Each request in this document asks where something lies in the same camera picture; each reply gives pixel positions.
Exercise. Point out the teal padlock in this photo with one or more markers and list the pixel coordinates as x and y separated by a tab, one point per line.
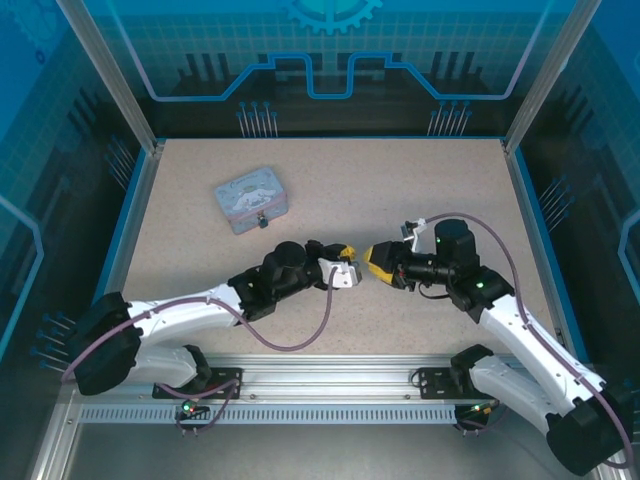
261	222

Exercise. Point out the pastel cartoon tin box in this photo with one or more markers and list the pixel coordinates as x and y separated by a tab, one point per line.
250	197

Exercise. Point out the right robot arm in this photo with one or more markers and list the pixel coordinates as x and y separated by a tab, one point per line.
530	340

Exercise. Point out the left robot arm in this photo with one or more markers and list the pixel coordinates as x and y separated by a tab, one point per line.
175	315

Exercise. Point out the connector with green light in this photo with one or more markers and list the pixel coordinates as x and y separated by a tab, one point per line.
192	407
480	410

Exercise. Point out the aluminium side rail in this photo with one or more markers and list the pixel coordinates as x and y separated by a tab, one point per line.
134	225
534	225

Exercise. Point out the wide aluminium base rail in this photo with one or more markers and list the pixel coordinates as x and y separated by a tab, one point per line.
325	375

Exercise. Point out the aluminium frame post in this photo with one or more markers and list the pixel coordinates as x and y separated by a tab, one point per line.
537	80
120	80

